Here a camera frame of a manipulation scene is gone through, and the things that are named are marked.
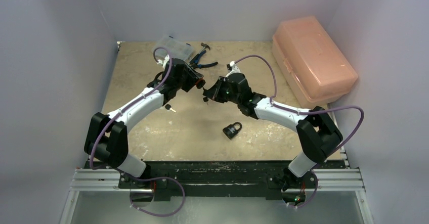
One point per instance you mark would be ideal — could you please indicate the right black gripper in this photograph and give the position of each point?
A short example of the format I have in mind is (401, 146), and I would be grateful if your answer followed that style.
(217, 89)

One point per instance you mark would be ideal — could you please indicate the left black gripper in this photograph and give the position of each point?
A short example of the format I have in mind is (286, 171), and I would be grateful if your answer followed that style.
(192, 77)

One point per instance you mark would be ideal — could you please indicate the orange black padlock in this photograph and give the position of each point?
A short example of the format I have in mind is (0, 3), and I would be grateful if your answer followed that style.
(200, 83)

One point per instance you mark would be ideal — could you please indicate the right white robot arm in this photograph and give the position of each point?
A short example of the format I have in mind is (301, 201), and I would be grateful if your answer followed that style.
(317, 133)

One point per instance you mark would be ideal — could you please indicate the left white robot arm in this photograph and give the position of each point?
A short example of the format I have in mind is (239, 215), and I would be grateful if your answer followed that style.
(107, 137)

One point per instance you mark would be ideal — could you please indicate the single black key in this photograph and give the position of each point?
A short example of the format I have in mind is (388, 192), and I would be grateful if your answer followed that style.
(170, 108)

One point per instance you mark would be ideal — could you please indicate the clear plastic organizer box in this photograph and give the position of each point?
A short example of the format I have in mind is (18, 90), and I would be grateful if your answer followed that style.
(177, 48)

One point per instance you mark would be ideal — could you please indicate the small hammer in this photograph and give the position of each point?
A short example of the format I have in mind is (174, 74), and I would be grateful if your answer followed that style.
(201, 52)

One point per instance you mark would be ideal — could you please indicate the pink plastic storage box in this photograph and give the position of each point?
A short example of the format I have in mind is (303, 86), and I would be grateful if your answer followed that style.
(312, 64)

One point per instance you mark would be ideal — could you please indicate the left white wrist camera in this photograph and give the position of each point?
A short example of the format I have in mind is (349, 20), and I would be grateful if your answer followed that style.
(165, 62)

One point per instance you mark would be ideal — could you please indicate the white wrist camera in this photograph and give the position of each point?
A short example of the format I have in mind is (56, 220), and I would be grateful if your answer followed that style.
(165, 62)
(232, 68)

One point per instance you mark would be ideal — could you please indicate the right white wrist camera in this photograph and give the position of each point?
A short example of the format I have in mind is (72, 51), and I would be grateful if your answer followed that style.
(232, 68)

